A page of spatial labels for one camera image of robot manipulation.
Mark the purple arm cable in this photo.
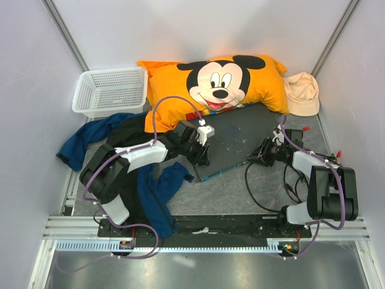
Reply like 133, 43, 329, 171
279, 114, 346, 260
82, 95, 207, 259

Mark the black ethernet cable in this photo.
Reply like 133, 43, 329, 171
282, 152, 345, 204

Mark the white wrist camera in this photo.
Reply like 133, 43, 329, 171
272, 126, 285, 146
197, 125, 215, 146

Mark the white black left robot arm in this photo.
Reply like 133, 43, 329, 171
79, 120, 215, 237

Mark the aluminium frame rail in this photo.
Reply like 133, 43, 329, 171
43, 216, 370, 241

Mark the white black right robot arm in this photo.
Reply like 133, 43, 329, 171
247, 127, 359, 237

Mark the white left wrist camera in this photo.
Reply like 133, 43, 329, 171
197, 125, 215, 146

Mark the beige bucket hat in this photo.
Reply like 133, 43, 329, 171
283, 72, 320, 117

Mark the red ethernet cable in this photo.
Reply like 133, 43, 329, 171
300, 126, 343, 159

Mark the white plastic mesh basket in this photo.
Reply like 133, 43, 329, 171
72, 66, 148, 119

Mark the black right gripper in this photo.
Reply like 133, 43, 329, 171
245, 137, 288, 167

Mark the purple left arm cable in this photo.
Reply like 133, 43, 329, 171
82, 95, 207, 259

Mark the blue and black jacket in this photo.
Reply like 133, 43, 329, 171
57, 113, 194, 238

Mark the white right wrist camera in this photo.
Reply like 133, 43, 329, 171
272, 126, 285, 146

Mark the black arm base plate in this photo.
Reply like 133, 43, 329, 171
97, 214, 312, 248

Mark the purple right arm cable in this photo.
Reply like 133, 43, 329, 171
279, 114, 346, 260

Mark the orange Mickey Mouse pillow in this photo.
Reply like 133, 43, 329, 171
138, 55, 289, 132

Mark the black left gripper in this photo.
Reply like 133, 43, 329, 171
180, 135, 210, 167

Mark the dark grey network switch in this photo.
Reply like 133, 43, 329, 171
194, 103, 278, 182

